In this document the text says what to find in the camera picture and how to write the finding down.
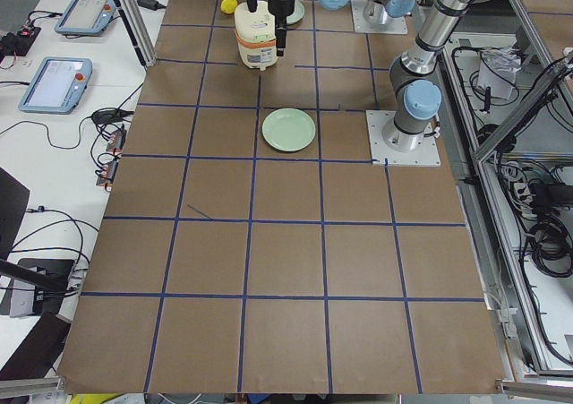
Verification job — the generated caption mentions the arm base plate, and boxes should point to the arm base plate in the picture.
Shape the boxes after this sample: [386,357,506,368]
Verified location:
[366,110,441,168]
[351,0,415,35]

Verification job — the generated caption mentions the usb hub with cables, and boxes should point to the usb hub with cables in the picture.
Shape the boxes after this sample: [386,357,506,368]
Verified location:
[90,107,133,192]

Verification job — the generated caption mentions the yellow toy pepper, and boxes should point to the yellow toy pepper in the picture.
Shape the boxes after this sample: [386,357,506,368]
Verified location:
[220,0,239,15]

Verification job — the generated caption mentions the aluminium side frame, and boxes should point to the aluminium side frame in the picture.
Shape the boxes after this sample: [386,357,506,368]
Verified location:
[442,0,572,383]

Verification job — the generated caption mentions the left green plate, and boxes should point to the left green plate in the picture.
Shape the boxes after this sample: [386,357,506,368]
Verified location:
[261,108,316,152]

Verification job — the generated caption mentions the right green plate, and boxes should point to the right green plate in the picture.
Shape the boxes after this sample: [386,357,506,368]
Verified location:
[286,0,305,26]

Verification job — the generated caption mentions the white crumpled paper bag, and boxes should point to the white crumpled paper bag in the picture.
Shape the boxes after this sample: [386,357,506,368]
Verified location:
[476,47,521,100]

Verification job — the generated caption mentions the black camera stand base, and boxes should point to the black camera stand base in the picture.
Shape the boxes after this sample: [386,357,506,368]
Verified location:
[1,258,74,318]

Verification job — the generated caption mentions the far teach pendant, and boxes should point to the far teach pendant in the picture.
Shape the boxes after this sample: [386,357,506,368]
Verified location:
[55,0,116,36]

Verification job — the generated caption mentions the near teach pendant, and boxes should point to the near teach pendant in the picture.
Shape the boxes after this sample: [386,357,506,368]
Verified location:
[18,56,93,115]

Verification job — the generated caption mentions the white rice cooker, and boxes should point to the white rice cooker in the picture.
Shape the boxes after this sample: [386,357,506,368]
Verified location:
[234,0,278,71]

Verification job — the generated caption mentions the green plate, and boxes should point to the green plate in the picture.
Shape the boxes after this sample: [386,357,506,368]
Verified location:
[261,108,316,152]
[286,0,305,26]

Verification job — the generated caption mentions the teach pendant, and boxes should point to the teach pendant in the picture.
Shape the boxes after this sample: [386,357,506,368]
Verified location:
[55,0,116,36]
[18,56,93,115]

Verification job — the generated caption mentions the aluminium frame post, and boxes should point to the aluminium frame post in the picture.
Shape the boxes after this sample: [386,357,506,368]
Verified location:
[113,0,158,68]

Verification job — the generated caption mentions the black power adapter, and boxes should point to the black power adapter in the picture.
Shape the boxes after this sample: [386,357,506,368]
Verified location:
[136,0,167,11]

